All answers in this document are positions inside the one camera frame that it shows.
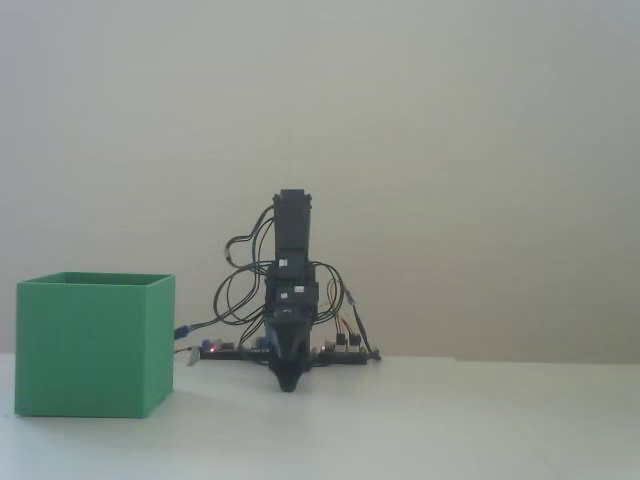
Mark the green square plastic bin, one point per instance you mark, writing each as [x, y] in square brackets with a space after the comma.
[85, 350]

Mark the grey tape strip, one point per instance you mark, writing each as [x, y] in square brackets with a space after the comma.
[192, 356]

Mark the blue controller circuit board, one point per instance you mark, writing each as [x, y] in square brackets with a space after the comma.
[215, 353]

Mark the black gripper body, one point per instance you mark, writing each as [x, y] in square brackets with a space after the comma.
[292, 305]

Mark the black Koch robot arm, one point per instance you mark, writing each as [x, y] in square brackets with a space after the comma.
[293, 225]

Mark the circuit board with jumper headers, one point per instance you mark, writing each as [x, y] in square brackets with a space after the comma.
[345, 356]

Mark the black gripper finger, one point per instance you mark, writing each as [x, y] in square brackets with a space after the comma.
[282, 355]
[299, 352]

